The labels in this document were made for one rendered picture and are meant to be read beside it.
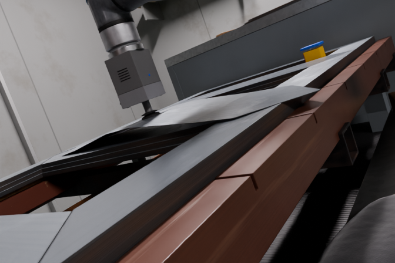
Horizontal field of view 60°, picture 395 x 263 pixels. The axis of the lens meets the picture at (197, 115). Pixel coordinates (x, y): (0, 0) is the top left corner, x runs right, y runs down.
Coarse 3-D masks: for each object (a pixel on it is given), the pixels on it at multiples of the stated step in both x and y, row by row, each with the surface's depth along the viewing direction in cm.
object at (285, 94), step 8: (288, 88) 56; (296, 88) 54; (304, 88) 51; (272, 96) 53; (280, 96) 51; (288, 96) 49; (256, 104) 50; (264, 104) 48; (272, 104) 46; (248, 112) 46
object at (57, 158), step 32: (160, 128) 69; (192, 128) 54; (256, 128) 39; (64, 160) 78; (96, 160) 70; (224, 160) 33; (0, 192) 76; (160, 192) 26; (192, 192) 29; (128, 224) 23; (96, 256) 21
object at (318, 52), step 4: (316, 48) 106; (320, 48) 107; (304, 52) 108; (308, 52) 107; (312, 52) 106; (316, 52) 106; (320, 52) 106; (324, 52) 109; (304, 56) 108; (308, 56) 108; (312, 56) 107; (316, 56) 106; (320, 56) 105; (308, 60) 108
